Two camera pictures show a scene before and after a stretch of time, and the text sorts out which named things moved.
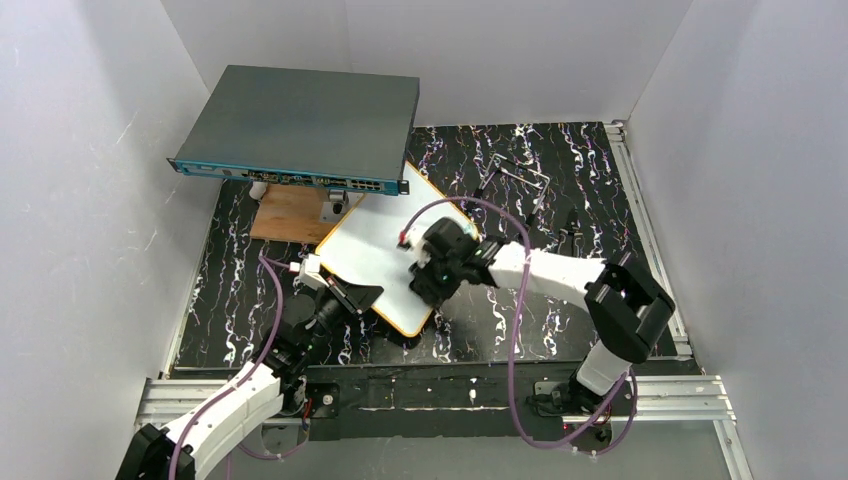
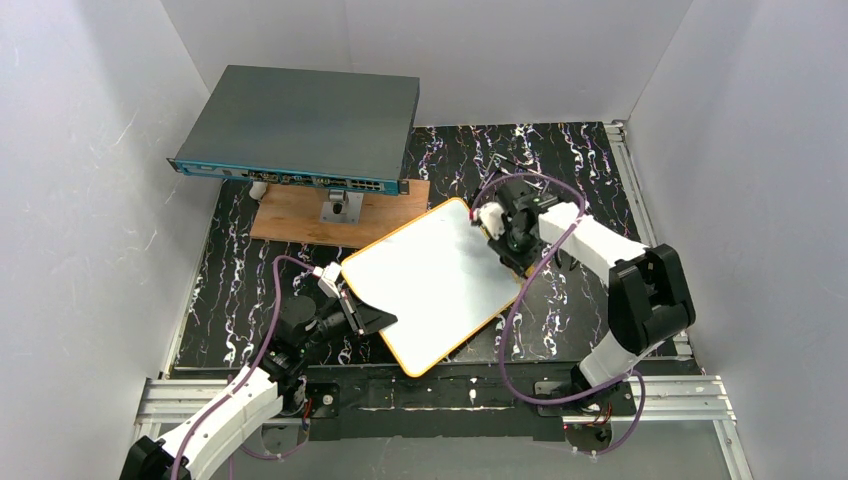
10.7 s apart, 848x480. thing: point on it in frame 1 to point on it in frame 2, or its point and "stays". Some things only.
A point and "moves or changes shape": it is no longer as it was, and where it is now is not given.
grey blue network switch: (335, 130) stays
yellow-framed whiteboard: (363, 247) moves or changes shape
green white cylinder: (257, 189) stays
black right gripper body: (420, 283) to (511, 248)
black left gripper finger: (357, 298) to (364, 319)
